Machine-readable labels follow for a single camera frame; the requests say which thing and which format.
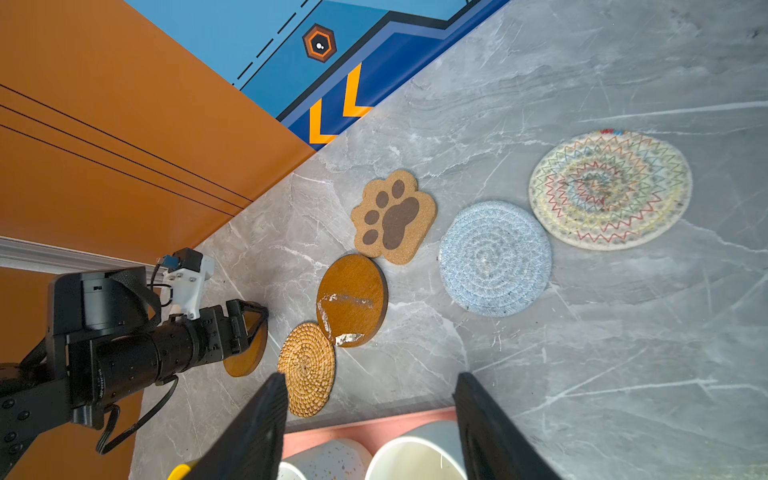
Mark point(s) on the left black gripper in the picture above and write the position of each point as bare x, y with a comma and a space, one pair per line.
131, 351

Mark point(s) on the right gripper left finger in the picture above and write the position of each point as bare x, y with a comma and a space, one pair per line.
252, 445

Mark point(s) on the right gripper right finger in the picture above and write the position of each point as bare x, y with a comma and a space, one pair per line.
492, 446

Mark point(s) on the dark brown round coaster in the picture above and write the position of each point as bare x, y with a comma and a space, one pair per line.
246, 362

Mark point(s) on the white mug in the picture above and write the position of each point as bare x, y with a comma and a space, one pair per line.
340, 459
431, 451

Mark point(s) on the woven rattan round coaster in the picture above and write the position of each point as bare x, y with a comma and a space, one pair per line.
308, 362

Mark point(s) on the yellow mug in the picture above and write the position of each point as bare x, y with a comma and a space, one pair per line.
182, 470

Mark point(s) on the glossy brown round coaster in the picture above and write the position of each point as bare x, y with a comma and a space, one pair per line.
352, 301

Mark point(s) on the light blue woven coaster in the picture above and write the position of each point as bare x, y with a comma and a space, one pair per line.
495, 259

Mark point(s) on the cork paw print coaster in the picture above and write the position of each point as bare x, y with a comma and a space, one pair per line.
393, 218

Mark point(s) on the multicolour woven round coaster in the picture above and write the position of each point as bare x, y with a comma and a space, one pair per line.
610, 190

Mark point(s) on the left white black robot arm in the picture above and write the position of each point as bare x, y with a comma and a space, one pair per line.
50, 387

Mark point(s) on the pink plastic tray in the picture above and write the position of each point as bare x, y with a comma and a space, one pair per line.
372, 434

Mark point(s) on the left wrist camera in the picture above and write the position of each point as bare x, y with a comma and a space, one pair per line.
185, 277

